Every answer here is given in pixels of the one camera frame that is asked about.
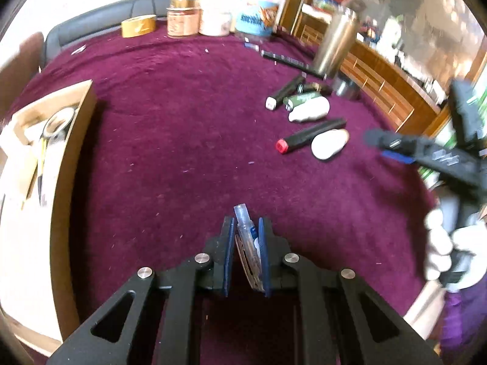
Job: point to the steel thermos flask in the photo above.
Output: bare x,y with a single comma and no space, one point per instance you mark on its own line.
334,42

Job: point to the black pen with gold band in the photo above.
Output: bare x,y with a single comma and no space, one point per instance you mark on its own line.
319,88

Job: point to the person's right forearm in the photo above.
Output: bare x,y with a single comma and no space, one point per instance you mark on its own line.
468,319

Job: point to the black tape roll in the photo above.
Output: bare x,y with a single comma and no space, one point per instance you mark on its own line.
70,116

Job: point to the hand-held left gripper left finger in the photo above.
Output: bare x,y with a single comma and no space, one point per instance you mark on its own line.
228,258

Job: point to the black marker red band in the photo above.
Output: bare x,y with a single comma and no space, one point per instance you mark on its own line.
312,135

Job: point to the purple velvet tablecloth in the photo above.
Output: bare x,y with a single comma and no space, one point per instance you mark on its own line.
182,140

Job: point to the yellow utility knife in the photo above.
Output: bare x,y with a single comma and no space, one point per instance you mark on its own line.
41,167

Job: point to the steel thermos cap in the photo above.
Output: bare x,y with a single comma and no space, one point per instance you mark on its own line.
346,89

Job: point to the white bottle orange cap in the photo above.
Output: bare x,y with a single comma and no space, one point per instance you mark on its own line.
327,146

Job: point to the person's right hand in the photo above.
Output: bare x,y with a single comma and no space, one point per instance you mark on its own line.
437,254

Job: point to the small clear blue-capped vial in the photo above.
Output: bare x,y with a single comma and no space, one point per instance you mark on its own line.
251,45

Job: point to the white dropper bottle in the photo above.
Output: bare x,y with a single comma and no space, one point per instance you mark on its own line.
310,110

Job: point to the gold tape roll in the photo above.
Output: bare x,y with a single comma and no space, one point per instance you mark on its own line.
184,3

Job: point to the black marker grey end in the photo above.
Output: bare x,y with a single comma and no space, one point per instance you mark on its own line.
285,93

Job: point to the olive green marker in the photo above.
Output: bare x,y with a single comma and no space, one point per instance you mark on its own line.
302,100

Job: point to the brown armchair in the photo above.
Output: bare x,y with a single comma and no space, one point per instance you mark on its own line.
23,61

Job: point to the clear jar blue cartoon label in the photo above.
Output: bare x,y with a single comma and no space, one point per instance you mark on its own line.
255,15

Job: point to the colourful cardboard box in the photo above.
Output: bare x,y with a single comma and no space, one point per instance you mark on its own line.
327,2

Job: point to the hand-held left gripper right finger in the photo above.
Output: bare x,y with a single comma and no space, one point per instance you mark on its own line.
264,258

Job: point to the long black marker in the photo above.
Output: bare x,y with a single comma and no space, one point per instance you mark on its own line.
293,64

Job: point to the black leather sofa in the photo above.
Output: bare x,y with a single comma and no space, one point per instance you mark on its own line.
95,19

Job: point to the metal nail clipper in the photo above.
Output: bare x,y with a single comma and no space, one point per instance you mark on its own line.
79,49

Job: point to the clear plastic package red insert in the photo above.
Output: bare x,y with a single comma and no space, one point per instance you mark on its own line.
247,232

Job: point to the white plastic jar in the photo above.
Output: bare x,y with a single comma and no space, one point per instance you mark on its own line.
215,17

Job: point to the amber plastic jar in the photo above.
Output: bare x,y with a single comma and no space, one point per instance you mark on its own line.
182,22

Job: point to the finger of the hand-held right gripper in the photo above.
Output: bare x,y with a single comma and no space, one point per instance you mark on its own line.
397,156
466,114

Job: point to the yellow tape roll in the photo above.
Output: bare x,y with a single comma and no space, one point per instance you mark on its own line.
139,26

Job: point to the wooden counter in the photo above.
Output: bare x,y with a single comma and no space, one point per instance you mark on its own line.
380,83

